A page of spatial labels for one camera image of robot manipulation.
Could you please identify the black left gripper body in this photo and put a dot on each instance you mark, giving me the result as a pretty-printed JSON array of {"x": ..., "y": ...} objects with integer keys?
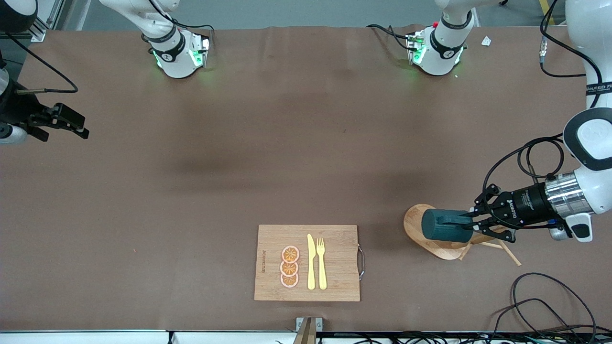
[{"x": 525, "y": 206}]

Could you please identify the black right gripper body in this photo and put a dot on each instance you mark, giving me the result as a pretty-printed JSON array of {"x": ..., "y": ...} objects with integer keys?
[{"x": 18, "y": 111}]

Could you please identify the dark green cup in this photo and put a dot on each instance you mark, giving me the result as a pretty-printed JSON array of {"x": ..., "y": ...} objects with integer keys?
[{"x": 449, "y": 234}]

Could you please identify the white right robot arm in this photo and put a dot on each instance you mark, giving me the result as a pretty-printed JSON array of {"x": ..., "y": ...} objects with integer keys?
[{"x": 174, "y": 59}]

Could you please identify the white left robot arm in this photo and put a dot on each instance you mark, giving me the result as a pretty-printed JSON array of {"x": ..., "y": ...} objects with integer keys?
[{"x": 593, "y": 143}]

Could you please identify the wooden mug rack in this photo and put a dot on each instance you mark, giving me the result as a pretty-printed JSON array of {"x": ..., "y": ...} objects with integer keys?
[{"x": 444, "y": 251}]

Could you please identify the bamboo cutting board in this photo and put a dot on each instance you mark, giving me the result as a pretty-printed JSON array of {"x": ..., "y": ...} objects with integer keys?
[{"x": 334, "y": 267}]

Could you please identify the white paper scrap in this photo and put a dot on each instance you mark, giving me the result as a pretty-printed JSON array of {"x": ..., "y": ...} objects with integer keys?
[{"x": 486, "y": 41}]

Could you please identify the yellow plastic fork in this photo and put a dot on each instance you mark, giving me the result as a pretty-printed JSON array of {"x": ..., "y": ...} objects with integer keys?
[{"x": 322, "y": 272}]

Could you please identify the brown table cover sheet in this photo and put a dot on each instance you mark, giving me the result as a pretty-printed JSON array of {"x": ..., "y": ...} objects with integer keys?
[{"x": 239, "y": 143}]

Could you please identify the yellow plastic knife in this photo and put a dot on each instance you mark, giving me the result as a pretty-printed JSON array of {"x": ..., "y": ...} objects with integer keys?
[{"x": 311, "y": 267}]

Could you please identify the orange fruit slice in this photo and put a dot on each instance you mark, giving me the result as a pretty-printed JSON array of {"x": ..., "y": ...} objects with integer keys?
[{"x": 290, "y": 254}]

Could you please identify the aluminium frame profile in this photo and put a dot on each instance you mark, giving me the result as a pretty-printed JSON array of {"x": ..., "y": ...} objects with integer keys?
[{"x": 40, "y": 31}]

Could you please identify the metal bracket with post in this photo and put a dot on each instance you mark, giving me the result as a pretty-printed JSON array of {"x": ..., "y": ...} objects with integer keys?
[{"x": 308, "y": 329}]

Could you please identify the white table edge rail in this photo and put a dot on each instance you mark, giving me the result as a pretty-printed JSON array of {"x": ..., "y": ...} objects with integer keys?
[{"x": 95, "y": 337}]

